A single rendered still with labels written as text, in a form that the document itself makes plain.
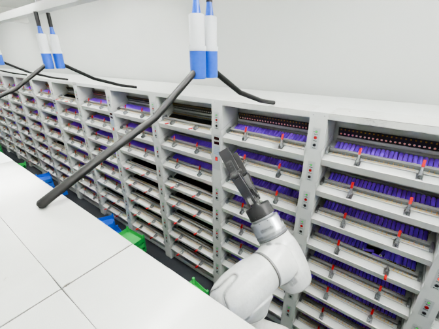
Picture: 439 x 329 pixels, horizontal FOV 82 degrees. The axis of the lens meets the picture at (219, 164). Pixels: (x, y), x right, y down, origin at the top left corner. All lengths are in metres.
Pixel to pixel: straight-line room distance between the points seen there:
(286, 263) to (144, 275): 0.36
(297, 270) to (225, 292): 0.20
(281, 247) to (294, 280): 0.09
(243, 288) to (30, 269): 0.42
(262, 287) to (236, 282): 0.06
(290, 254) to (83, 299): 0.47
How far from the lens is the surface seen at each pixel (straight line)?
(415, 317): 1.94
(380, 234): 1.70
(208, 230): 2.42
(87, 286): 0.52
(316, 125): 1.49
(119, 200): 3.50
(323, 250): 1.81
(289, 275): 0.72
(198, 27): 1.02
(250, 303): 0.64
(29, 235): 0.70
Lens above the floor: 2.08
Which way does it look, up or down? 23 degrees down
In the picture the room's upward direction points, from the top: straight up
